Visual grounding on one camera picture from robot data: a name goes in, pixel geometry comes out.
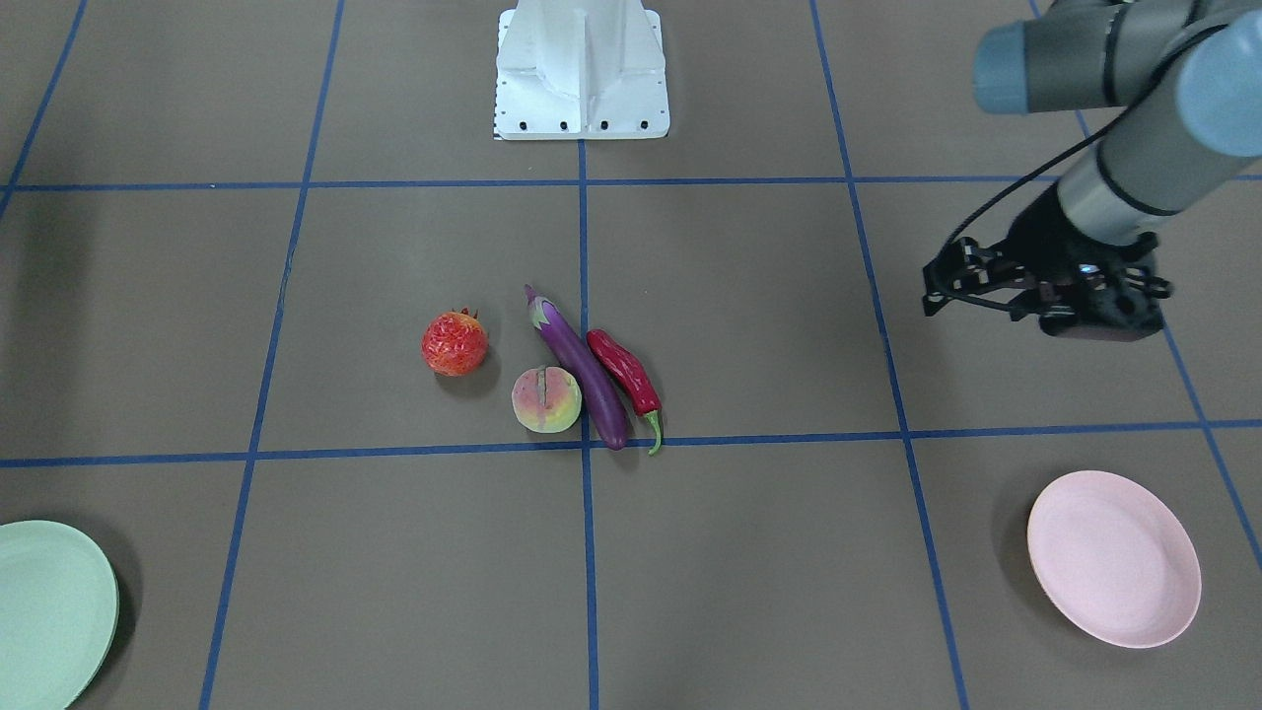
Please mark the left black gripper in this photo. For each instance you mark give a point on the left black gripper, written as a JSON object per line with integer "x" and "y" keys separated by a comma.
{"x": 1037, "y": 244}

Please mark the red chili pepper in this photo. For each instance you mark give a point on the red chili pepper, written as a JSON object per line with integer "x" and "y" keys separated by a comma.
{"x": 634, "y": 380}

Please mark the purple eggplant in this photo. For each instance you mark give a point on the purple eggplant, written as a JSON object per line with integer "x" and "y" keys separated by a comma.
{"x": 604, "y": 407}

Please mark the red pomegranate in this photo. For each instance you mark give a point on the red pomegranate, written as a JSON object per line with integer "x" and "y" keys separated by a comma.
{"x": 455, "y": 343}

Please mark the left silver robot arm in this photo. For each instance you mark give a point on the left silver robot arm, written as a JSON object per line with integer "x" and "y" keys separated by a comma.
{"x": 1184, "y": 76}

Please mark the pink plate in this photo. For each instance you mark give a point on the pink plate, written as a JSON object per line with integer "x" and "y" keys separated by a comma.
{"x": 1114, "y": 559}

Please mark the peach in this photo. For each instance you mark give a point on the peach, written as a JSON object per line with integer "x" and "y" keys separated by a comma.
{"x": 546, "y": 400}

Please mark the green plate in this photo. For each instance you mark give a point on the green plate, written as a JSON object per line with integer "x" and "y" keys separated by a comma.
{"x": 59, "y": 611}

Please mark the white pedestal column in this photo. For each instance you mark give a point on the white pedestal column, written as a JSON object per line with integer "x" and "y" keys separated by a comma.
{"x": 580, "y": 70}

